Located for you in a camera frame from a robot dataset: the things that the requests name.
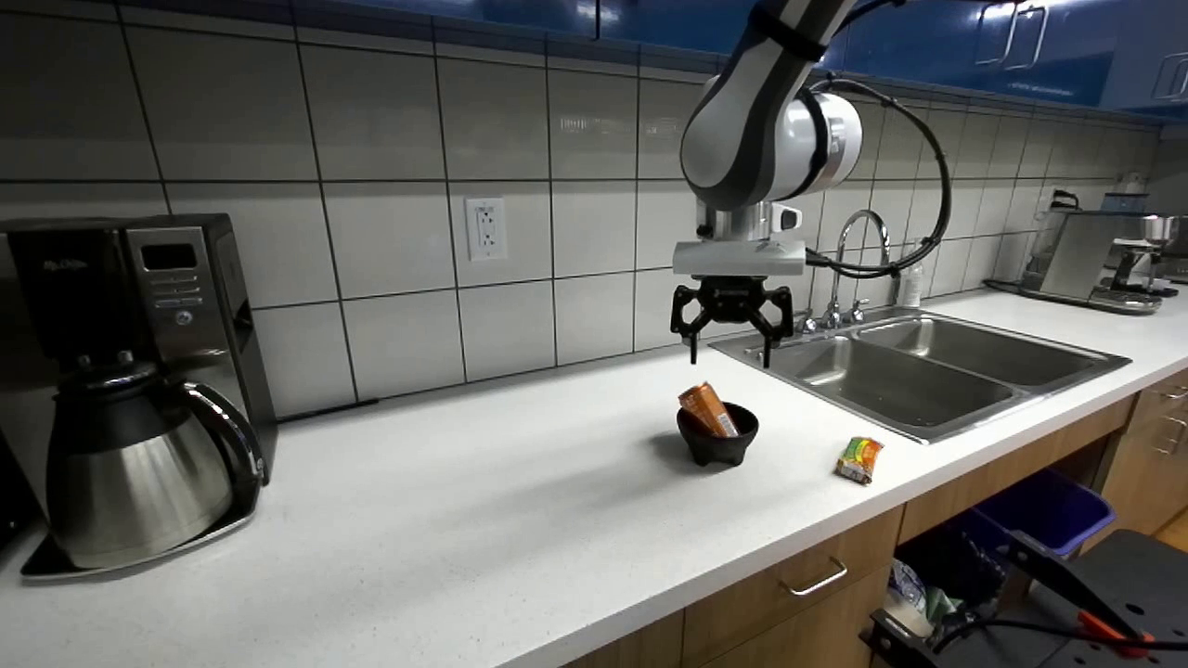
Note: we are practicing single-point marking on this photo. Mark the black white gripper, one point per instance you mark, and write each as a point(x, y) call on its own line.
point(742, 264)

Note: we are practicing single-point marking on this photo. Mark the orange soda can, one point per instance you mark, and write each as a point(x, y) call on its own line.
point(709, 410)

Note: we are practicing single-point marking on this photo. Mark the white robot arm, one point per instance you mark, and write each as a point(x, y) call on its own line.
point(756, 123)

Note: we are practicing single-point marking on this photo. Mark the black bowl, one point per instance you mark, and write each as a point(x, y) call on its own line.
point(726, 448)

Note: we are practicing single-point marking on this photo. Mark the chrome faucet spout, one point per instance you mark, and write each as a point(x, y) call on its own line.
point(868, 223)

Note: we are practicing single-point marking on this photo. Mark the clear soap bottle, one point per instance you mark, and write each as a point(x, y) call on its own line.
point(910, 292)

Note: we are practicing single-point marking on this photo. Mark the orange green snack packet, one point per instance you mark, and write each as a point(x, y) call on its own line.
point(858, 457)

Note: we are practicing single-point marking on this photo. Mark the steel double sink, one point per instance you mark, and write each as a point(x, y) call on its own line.
point(916, 371)

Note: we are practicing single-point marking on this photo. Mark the wooden drawer front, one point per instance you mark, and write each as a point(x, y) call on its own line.
point(765, 608)

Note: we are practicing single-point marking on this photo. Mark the blue cabinet door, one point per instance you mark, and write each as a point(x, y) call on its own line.
point(1078, 51)
point(931, 42)

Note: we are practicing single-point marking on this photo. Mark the silver espresso machine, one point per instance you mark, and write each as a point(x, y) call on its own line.
point(1089, 263)

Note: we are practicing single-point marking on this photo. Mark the blue plastic bin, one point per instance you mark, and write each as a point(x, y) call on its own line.
point(1046, 515)

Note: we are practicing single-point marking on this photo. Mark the wooden base cabinet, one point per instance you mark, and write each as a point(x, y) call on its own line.
point(1145, 465)

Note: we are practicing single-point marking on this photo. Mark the black equipment stand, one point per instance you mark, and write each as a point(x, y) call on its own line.
point(1117, 595)

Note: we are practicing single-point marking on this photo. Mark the black coffee maker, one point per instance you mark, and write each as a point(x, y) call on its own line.
point(188, 285)

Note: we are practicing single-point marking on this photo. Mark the steel coffee carafe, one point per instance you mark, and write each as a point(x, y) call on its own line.
point(135, 485)

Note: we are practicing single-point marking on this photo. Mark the white wall outlet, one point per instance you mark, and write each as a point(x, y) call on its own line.
point(489, 232)

